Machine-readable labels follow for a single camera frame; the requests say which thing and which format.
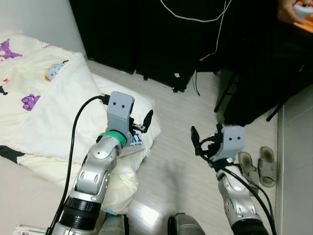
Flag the white book blue letters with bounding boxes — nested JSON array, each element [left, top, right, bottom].
[[116, 128, 148, 158]]

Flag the white game controller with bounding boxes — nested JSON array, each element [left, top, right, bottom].
[[292, 1, 313, 19]]

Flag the person's hand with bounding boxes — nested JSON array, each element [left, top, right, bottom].
[[278, 0, 306, 24]]

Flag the black chair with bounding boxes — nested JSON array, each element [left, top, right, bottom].
[[214, 69, 285, 123]]

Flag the grey slipper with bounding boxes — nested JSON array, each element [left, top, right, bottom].
[[237, 152, 261, 186], [257, 146, 278, 188]]

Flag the person in black trousers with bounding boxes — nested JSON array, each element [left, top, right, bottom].
[[215, 0, 313, 129]]

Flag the robot right leg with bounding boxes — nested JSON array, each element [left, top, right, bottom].
[[167, 212, 207, 235]]

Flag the robot leg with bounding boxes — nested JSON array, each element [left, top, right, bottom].
[[100, 211, 129, 235], [167, 212, 207, 235]]

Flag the black wardrobe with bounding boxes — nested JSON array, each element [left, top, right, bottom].
[[68, 0, 235, 94]]

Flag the robot left leg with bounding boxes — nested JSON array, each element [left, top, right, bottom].
[[100, 211, 129, 235]]

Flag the cream cartoon print blanket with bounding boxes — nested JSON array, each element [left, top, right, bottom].
[[0, 32, 141, 217]]

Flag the bed with beige sheet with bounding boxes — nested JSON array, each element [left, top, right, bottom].
[[0, 157, 71, 233]]

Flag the colourful printed packet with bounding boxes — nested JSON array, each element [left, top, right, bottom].
[[14, 224, 55, 235]]

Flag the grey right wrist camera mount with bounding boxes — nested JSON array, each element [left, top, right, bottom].
[[221, 126, 246, 163]]

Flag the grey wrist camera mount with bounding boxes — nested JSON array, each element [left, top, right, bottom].
[[221, 126, 246, 163], [106, 92, 135, 143]]

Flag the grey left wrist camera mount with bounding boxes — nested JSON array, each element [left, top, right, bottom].
[[106, 92, 135, 143]]

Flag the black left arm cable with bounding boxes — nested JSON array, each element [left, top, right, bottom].
[[48, 94, 111, 235]]

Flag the thin white cable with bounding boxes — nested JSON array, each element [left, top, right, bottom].
[[159, 0, 233, 62]]

